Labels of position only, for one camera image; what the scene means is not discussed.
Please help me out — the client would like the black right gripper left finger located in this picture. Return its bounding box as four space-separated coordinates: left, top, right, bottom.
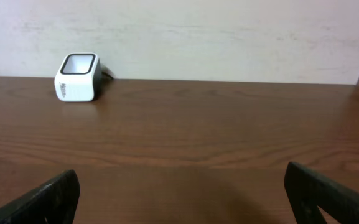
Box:
0 170 80 224

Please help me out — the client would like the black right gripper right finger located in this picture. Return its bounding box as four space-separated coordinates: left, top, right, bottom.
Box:
284 162 359 224

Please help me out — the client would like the white barcode scanner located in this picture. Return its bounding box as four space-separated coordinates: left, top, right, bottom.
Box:
54 52 102 102

